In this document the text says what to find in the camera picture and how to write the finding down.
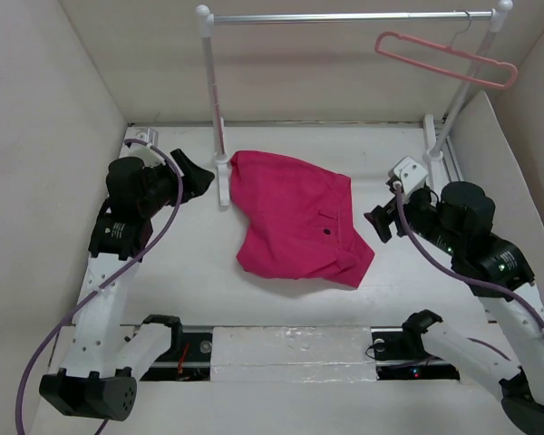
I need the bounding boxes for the pink trousers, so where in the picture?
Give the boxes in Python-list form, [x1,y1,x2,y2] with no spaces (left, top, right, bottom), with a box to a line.
[230,150,374,288]

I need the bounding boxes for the aluminium rail right side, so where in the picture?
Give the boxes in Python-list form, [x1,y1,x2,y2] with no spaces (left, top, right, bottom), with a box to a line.
[442,134,466,181]

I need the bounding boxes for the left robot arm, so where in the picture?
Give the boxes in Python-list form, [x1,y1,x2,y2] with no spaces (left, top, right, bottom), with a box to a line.
[39,146,215,421]

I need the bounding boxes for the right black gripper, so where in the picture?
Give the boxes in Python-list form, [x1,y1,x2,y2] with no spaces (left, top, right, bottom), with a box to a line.
[364,184,463,256]

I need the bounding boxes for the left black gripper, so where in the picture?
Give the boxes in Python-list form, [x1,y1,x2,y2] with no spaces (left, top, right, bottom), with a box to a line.
[139,150,212,217]

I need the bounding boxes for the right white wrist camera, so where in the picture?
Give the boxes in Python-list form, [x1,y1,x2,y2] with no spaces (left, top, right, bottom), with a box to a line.
[386,156,429,196]

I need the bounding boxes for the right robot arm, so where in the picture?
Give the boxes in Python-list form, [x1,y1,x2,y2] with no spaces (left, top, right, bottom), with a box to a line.
[365,179,544,434]

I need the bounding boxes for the pink plastic hanger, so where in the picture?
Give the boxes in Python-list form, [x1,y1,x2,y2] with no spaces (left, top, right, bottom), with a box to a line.
[374,14,519,91]

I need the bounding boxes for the white clothes rack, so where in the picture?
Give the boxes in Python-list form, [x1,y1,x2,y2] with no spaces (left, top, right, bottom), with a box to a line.
[195,1,518,207]

